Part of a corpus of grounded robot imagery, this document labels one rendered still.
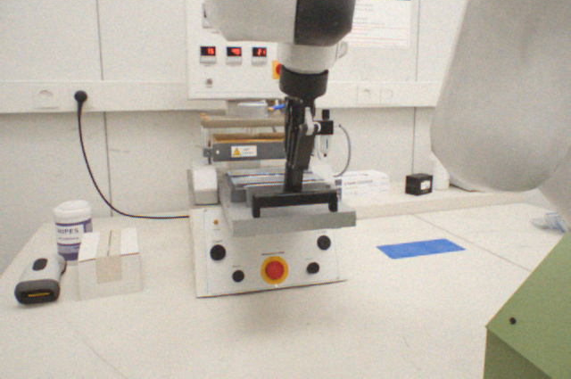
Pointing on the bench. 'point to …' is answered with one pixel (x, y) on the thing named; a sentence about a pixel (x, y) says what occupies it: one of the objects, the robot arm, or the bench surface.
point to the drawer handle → (294, 199)
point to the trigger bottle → (438, 173)
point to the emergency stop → (275, 269)
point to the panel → (257, 279)
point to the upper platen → (249, 136)
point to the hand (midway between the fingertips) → (293, 180)
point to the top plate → (248, 114)
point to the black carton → (418, 184)
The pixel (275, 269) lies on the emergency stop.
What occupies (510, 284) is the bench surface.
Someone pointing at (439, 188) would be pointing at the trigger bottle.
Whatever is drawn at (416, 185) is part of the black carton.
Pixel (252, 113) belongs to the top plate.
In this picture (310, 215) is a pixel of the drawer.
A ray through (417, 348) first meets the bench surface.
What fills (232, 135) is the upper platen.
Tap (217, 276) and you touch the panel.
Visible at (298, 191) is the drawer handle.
